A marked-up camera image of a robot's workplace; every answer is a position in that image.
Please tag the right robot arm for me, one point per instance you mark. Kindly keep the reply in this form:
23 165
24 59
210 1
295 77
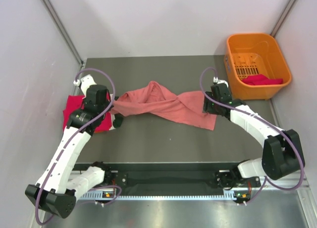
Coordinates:
282 150

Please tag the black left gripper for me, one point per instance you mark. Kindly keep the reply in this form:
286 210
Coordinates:
107 104

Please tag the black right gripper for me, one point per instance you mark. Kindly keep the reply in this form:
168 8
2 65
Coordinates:
207 108

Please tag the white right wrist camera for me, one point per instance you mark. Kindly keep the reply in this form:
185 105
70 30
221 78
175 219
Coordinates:
216 80

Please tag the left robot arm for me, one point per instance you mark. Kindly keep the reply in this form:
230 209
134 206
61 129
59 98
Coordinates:
54 192

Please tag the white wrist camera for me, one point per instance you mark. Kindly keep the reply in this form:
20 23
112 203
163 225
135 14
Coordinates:
84 83
216 80

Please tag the orange plastic basket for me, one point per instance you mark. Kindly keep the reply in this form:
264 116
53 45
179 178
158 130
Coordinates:
252 54

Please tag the folded white t shirt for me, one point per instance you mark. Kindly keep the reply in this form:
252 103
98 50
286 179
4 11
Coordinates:
112 122

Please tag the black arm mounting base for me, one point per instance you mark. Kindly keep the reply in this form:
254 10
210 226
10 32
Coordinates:
176 179

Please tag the folded dark green t shirt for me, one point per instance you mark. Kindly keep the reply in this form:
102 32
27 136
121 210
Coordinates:
118 118

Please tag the slotted grey cable duct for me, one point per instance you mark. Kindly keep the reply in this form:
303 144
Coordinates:
108 195

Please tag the salmon pink t shirt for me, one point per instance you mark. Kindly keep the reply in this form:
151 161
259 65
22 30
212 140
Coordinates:
185 108

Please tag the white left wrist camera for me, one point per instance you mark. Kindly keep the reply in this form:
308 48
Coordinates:
84 83

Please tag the magenta t shirt in basket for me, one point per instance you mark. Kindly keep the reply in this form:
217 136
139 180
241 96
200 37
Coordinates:
259 80

